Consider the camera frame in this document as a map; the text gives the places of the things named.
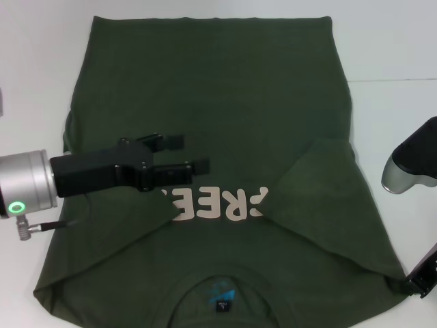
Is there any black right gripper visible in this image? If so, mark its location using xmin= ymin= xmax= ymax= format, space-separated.
xmin=404 ymin=242 xmax=437 ymax=299

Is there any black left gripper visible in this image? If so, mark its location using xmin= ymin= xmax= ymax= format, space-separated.
xmin=50 ymin=131 xmax=211 ymax=199

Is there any dark green printed t-shirt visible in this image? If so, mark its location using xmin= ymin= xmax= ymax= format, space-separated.
xmin=32 ymin=15 xmax=410 ymax=328

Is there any dark left arm cable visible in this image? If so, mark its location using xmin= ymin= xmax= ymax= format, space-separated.
xmin=39 ymin=219 xmax=78 ymax=230

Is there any silver spring cable plug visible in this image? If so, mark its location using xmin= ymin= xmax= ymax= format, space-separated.
xmin=15 ymin=217 xmax=41 ymax=242

